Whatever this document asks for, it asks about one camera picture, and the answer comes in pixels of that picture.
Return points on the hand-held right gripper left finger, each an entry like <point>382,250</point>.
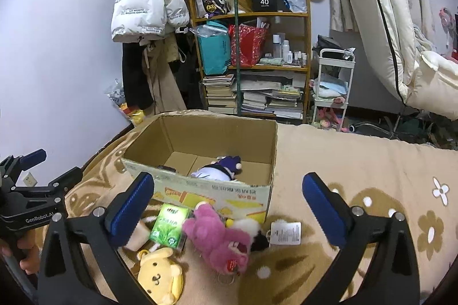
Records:
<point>130,210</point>

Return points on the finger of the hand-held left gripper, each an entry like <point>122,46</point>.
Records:
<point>34,157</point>
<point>68,177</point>

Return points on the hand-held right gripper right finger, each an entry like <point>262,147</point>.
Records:
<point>322,210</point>

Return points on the green tissue pack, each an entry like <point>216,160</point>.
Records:
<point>168,226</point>

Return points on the yellow plush dog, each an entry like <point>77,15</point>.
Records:
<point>159,276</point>

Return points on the black and white plush toy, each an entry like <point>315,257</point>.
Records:
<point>248,227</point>

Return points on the printed cardboard box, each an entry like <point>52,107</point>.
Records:
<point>214,197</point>

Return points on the person's left hand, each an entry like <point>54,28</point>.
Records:
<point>28,256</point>

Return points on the small dark device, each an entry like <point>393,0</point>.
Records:
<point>167,169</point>

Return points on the beige flower printed blanket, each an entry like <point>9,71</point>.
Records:
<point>357,161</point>

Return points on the yellow packet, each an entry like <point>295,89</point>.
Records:
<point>134,115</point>

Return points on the pink toys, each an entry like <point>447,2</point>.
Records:
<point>327,119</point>

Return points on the purple and white plush doll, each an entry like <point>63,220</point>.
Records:
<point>214,170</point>

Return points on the clear plastic bag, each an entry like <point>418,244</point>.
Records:
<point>116,93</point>

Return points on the black garment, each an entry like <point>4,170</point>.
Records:
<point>130,76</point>

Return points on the pile of books and papers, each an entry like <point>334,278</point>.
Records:
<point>272,101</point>

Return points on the blue and white cloth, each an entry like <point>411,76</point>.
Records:
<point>331,90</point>

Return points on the beige coat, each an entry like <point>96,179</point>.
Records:
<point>161,76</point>

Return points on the white trolley cart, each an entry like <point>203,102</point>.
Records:
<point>336,64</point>

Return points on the stack of books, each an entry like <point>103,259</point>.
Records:
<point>220,93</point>

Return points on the black bag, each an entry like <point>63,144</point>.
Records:
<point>327,43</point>

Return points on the row of white cosmetic bottles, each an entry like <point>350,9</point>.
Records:
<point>286,47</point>

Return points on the teal bag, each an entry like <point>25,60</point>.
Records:
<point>213,51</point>

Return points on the red gift bag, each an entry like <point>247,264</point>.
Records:
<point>247,47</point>

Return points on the green pole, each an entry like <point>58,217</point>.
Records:
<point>236,40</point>

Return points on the wooden shelf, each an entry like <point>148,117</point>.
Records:
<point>250,15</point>

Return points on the cream padded chair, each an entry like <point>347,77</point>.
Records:
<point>379,4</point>

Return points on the pink and white toy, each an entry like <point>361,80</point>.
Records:
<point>447,18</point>

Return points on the wall socket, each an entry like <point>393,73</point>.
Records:
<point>30,179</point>

